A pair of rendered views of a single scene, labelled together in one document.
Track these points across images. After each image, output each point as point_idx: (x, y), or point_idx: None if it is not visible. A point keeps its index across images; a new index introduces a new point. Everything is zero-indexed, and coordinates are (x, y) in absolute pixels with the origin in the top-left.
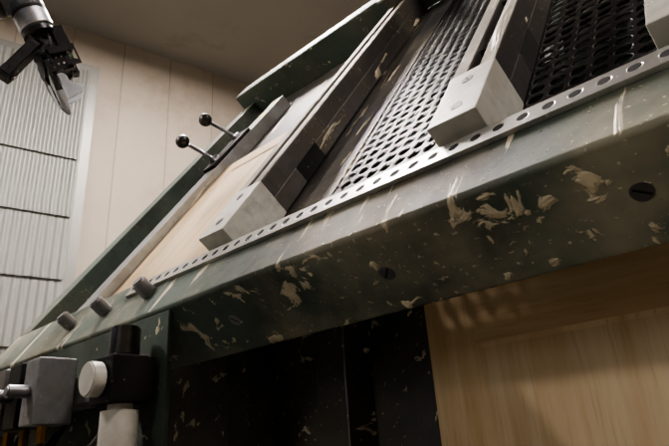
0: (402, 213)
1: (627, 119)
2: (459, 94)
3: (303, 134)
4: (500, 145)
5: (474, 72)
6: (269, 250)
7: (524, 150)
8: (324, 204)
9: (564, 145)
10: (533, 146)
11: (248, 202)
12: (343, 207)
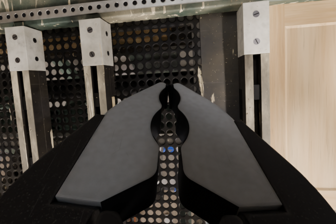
0: None
1: None
2: (91, 40)
3: (245, 117)
4: (72, 0)
5: (90, 59)
6: None
7: None
8: (156, 0)
9: None
10: None
11: (242, 33)
12: None
